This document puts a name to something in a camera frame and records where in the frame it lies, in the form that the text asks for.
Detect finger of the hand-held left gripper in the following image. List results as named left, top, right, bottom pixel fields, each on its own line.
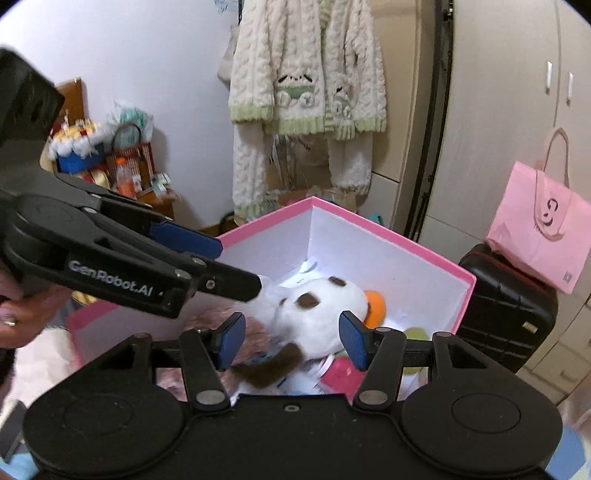
left=85, top=210, right=263, bottom=302
left=58, top=173, right=223, bottom=260

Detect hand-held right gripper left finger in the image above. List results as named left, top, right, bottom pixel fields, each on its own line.
left=99, top=312, right=246, bottom=413

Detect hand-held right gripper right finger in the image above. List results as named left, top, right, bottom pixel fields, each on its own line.
left=339, top=311, right=497, bottom=411

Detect pink strawberry soft toy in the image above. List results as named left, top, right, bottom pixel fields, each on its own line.
left=320, top=353, right=366, bottom=394

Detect orange egg-shaped sponge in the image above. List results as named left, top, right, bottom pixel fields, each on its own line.
left=362, top=290, right=387, bottom=329

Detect white plush dog floral dress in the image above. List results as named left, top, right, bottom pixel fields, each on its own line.
left=159, top=274, right=371, bottom=400

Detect white tissue packet blue print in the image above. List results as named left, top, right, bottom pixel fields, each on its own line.
left=231, top=362, right=326, bottom=398

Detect pink cardboard box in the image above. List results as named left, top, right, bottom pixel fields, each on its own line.
left=65, top=196, right=477, bottom=407

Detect person's left hand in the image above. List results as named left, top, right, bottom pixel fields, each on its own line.
left=0, top=267, right=73, bottom=350

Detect wooden cabinet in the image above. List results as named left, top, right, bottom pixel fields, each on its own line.
left=54, top=78, right=177, bottom=220

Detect small white boxes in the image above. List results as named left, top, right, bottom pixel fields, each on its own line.
left=149, top=172, right=177, bottom=200

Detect printed paper sheet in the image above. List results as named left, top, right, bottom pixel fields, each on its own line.
left=276, top=260, right=325, bottom=288

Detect blue box white fluffy bouquet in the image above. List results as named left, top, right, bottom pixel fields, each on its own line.
left=47, top=117, right=108, bottom=175

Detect orange drink bottle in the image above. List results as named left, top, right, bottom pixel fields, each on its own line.
left=115, top=157, right=138, bottom=198

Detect woven basket bag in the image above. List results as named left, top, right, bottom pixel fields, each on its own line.
left=106, top=122, right=154, bottom=195

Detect white plastic bag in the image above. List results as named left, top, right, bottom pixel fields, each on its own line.
left=107, top=98, right=156, bottom=144

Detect black suitcase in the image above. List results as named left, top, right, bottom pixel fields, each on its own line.
left=457, top=242, right=560, bottom=376

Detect beige canvas tote bag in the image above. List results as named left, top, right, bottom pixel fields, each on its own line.
left=216, top=22, right=239, bottom=85

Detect white fluffy robe green trim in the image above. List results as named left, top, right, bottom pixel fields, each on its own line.
left=228, top=0, right=389, bottom=221

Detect pink tote bag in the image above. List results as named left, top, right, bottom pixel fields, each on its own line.
left=485, top=127, right=591, bottom=296

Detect patchwork blanket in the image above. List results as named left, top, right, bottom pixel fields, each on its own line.
left=0, top=383, right=591, bottom=480

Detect beige wardrobe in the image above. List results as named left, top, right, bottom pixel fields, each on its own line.
left=392, top=0, right=591, bottom=407

